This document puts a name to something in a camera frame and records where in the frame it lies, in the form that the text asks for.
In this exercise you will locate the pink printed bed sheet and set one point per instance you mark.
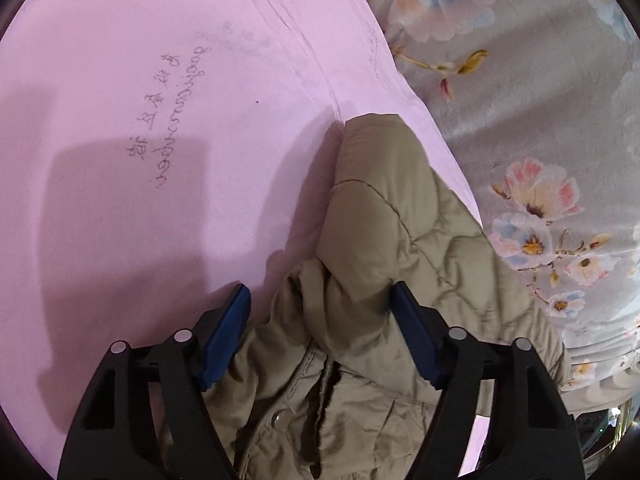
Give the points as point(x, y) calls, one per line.
point(150, 160)

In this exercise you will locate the grey floral blanket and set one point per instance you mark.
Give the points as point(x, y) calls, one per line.
point(540, 85)

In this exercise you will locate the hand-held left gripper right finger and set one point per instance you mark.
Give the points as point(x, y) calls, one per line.
point(414, 332)

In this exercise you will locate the khaki quilted jacket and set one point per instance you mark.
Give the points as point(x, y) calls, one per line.
point(380, 240)

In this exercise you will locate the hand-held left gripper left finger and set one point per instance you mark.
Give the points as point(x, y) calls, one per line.
point(226, 332)

